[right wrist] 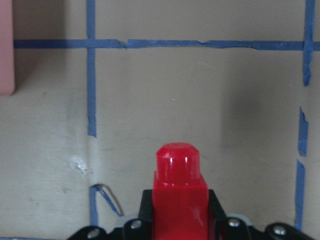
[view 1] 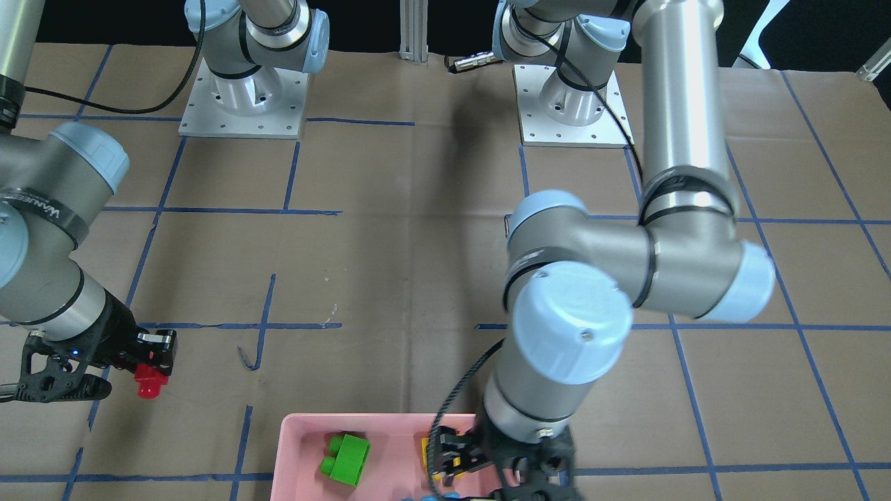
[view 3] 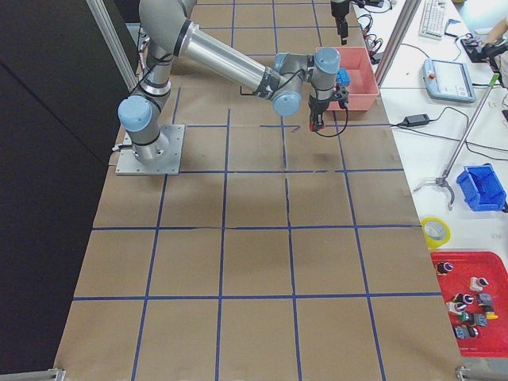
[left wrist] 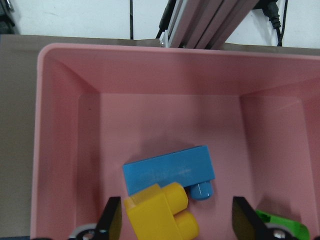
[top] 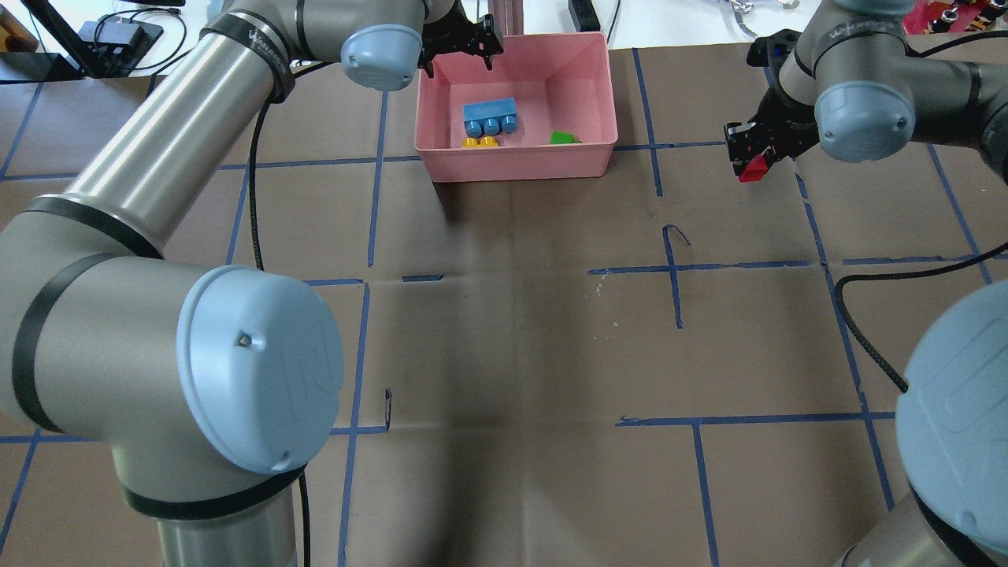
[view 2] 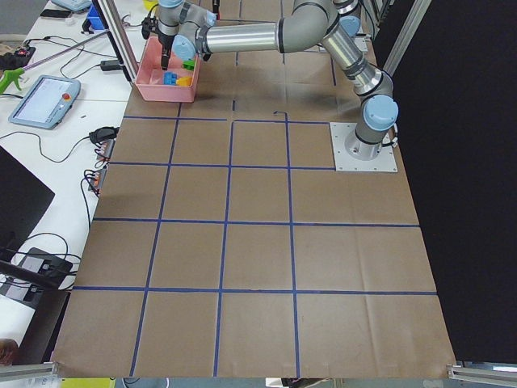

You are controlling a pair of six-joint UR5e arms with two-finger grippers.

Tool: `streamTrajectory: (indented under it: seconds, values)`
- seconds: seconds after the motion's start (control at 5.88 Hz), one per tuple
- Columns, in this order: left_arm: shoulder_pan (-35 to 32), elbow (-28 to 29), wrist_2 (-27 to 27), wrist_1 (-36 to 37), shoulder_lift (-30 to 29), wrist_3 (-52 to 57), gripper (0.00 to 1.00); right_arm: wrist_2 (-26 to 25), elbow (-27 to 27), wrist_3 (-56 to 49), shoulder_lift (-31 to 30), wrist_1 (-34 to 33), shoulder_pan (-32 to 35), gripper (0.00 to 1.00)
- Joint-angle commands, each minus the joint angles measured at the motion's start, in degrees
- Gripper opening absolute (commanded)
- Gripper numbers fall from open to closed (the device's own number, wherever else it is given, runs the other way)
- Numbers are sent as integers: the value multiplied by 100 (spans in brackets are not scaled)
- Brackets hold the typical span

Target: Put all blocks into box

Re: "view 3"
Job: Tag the red parts tray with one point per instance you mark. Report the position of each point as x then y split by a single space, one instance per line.
474 288

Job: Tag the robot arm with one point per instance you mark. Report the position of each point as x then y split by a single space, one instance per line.
172 37

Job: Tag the yellow tape roll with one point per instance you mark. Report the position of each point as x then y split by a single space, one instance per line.
436 232

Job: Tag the pink plastic box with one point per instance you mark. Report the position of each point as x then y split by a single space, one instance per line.
363 89

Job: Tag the aluminium frame post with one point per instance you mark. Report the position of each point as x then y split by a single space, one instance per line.
401 26

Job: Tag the black power adapter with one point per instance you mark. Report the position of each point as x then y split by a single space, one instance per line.
416 120

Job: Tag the blue storage bin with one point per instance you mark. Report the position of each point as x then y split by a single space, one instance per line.
482 189

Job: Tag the reacher grabber tool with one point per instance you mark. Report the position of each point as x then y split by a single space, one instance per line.
442 180

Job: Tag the red toy block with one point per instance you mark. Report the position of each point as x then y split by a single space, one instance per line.
314 127

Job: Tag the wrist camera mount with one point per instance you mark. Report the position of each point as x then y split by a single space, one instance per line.
340 95

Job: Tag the teach pendant tablet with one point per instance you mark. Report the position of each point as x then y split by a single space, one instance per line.
448 80

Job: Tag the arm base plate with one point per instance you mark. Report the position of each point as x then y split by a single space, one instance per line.
163 157

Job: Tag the blue toy block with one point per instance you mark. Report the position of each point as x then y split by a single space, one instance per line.
343 77

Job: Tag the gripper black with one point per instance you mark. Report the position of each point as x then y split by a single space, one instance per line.
317 108
340 10

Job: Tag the white keyboard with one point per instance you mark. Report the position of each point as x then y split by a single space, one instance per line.
432 23

